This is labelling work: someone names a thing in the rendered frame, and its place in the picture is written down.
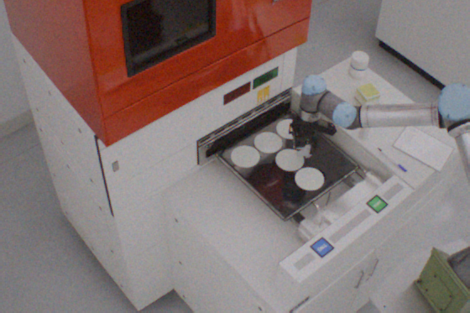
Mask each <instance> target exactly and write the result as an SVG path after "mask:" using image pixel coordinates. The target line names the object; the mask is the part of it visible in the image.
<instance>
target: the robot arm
mask: <svg viewBox="0 0 470 313"><path fill-rule="evenodd" d="M300 90H301V93H300V103H299V108H298V109H299V113H298V114H293V120H292V123H290V127H291V128H292V131H290V129H289V134H291V133H292V136H293V139H294V140H293V144H294V149H301V151H299V152H298V153H297V154H296V155H297V156H305V158H306V159H307V158H310V157H311V156H312V155H313V154H314V153H315V152H316V148H317V142H318V132H320V133H327V134H330V135H332V136H333V135H334V133H336V132H337V130H336V129H335V126H334V124H333V123H330V122H328V121H325V120H322V119H320V115H321V114H322V115H324V116H326V117H328V118H329V119H331V120H332V121H333V122H334V123H335V124H336V125H337V126H340V127H342V128H345V129H346V130H350V131H354V130H356V129H358V128H391V127H412V126H436V127H438V128H446V130H447V132H448V135H449V136H450V137H453V138H455V141H456V146H457V149H458V152H459V156H460V159H461V161H462V167H463V169H464V171H465V176H466V178H467V184H468V186H469V189H470V88H469V87H468V86H466V85H464V84H462V83H453V84H449V85H448V86H445V88H444V89H443V90H441V93H440V95H439V97H438V99H437V100H436V101H435V102H429V103H421V102H417V103H402V104H389V105H383V104H375V105H362V106H353V105H352V104H350V103H349V102H345V101H344V100H343V99H341V98H340V97H339V96H337V95H335V94H334V93H332V92H331V91H329V90H328V89H327V88H326V81H325V79H324V78H322V77H321V76H317V75H310V76H307V77H306V78H305V79H304V80H303V84H302V87H301V89H300ZM446 260H447V262H448V263H449V264H450V266H451V267H452V269H453V270H454V273H456V274H457V276H458V277H459V279H461V280H462V282H463V283H464V284H465V285H466V286H467V287H468V288H469V289H470V245H468V247H466V248H464V249H461V250H460V251H457V252H455V253H453V254H451V255H450V256H449V257H448V258H447V259H446Z"/></svg>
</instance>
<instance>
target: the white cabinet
mask: <svg viewBox="0 0 470 313"><path fill-rule="evenodd" d="M455 170H456V168H455V169H454V170H453V171H452V172H451V173H450V174H448V175H447V176H446V177H445V178H444V179H443V180H442V181H441V182H440V183H439V184H438V185H437V186H434V187H433V189H432V190H430V191H429V192H428V193H427V194H426V195H425V196H424V197H423V198H422V199H421V200H420V201H418V202H417V203H415V204H414V205H413V206H412V207H411V208H410V209H409V210H408V211H407V212H406V213H405V215H404V216H402V217H401V218H400V219H399V220H398V221H397V222H395V223H394V224H393V225H391V227H390V228H388V229H387V230H386V231H385V232H383V234H382V235H380V236H379V237H378V238H377V239H374V241H373V242H371V243H370V244H369V245H368V246H367V247H366V248H365V249H364V250H363V251H362V252H360V253H359V254H358V255H356V256H355V257H353V258H352V259H351V260H350V261H348V262H347V263H346V264H344V265H343V266H342V267H341V268H340V269H339V270H338V271H336V272H335V273H334V274H332V275H331V276H330V277H329V278H327V279H326V280H325V281H324V282H323V283H321V284H319V285H318V286H317V287H315V288H314V289H313V290H312V291H311V292H310V293H308V294H307V295H306V296H304V297H303V298H302V299H301V300H299V301H297V302H296V303H295V304H294V305H293V306H291V307H290V308H289V309H287V310H286V311H285V312H283V313H355V312H357V310H359V309H360V308H361V307H362V306H364V305H365V304H366V303H367V302H368V298H369V296H370V295H371V294H372V293H373V292H374V291H375V290H376V289H377V288H378V287H379V286H380V285H381V284H382V283H383V281H384V280H385V279H386V278H387V277H388V276H389V275H390V274H391V273H392V271H393V270H394V269H395V268H396V266H398V265H399V264H400V263H401V262H403V261H405V260H406V259H407V258H408V257H410V256H412V255H413V254H415V252H416V250H417V249H418V247H419V246H420V243H421V241H422V238H423V237H424V235H425V233H426V231H427V229H428V227H429V226H430V224H431V220H432V218H433V216H434V215H435V213H436V211H437V209H438V206H439V204H440V202H441V200H442V198H443V196H444V194H445V192H446V190H447V187H448V186H449V184H450V181H451V179H452V177H453V175H454V172H455ZM163 198H164V213H165V222H166V230H167V238H168V244H169V246H170V261H171V269H172V277H173V285H174V289H175V291H176V292H177V294H178V295H179V296H180V297H181V298H182V299H183V300H184V301H185V303H186V304H187V305H189V307H190V308H191V309H192V310H193V311H194V312H195V313H277V312H276V311H275V310H273V309H272V307H271V306H270V305H269V304H268V303H267V302H266V301H264V299H263V298H262V297H261V296H260V295H259V294H258V293H257V292H256V291H255V290H254V289H253V288H252V287H251V286H250V285H249V284H247V281H246V280H245V279H244V278H243V277H242V276H240V275H239V274H238V272H237V271H236V270H235V269H233V268H232V267H231V266H230V265H229V262H228V261H227V260H226V259H224V258H223V257H222V256H221V255H220V253H219V252H218V251H217V250H216V249H214V248H213V247H212V246H211V245H210V243H209V242H208V241H207V240H206V239H205V238H204V237H203V236H202V235H201V234H200V233H199V232H198V231H197V230H196V229H195V228H194V227H193V226H192V224H191V223H190V222H189V221H188V220H187V219H186V218H185V217H183V215H182V214H181V213H180V212H179V211H178V210H177V209H176V208H175V207H174V205H173V204H172V203H171V202H170V201H169V200H168V198H167V197H166V196H165V194H164V193H163Z"/></svg>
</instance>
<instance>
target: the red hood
mask: <svg viewBox="0 0 470 313"><path fill-rule="evenodd" d="M3 1H4V3H5V4H4V6H5V8H6V13H7V15H8V21H9V26H10V28H11V29H10V30H11V32H13V35H14V36H15V37H16V38H17V39H18V41H19V42H20V43H21V45H23V47H24V48H25V49H26V51H28V52H29V55H30V56H32V57H33V59H34V61H35V62H36V63H37V64H38V65H39V67H40V68H41V69H42V71H43V72H44V73H45V74H46V75H47V76H48V77H49V79H50V80H51V81H52V82H53V84H54V85H55V86H56V87H57V90H59V91H60V92H61V94H62V95H63V96H64V98H65V99H66V100H67V101H68V102H69V103H70V105H71V106H72V107H73V108H75V110H76V112H77V113H78V114H79V115H80V116H81V119H82V120H84V121H85V122H86V123H87V126H88V127H89V128H90V129H91V130H92V131H93V132H94V134H95V135H96V136H97V137H99V139H101V142H102V143H103V144H104V145H105V146H106V147H109V146H110V145H112V144H114V143H116V142H117V141H118V140H120V139H122V138H125V137H127V136H128V135H129V134H131V133H135V132H137V131H138V130H140V129H142V128H144V127H145V126H147V125H149V124H151V123H153V122H155V121H157V120H159V119H160V118H161V117H163V116H165V115H167V114H169V113H171V112H173V111H174V110H176V109H178V108H180V107H183V106H184V105H185V104H187V103H189V102H191V101H193V100H195V99H197V98H198V97H201V96H203V95H204V94H206V93H208V92H209V91H212V90H214V89H216V88H218V87H220V86H222V85H224V84H226V83H228V82H229V81H232V80H233V79H235V78H237V77H239V76H241V75H243V74H245V73H247V72H248V71H250V70H252V69H254V68H256V67H258V66H260V65H262V64H264V63H266V62H268V61H270V60H272V59H274V58H276V57H277V56H279V55H282V54H283V53H286V52H288V51H290V50H292V49H294V48H295V47H297V46H298V45H300V44H304V43H305V42H307V40H308V35H309V34H308V29H309V24H310V18H311V4H312V0H3Z"/></svg>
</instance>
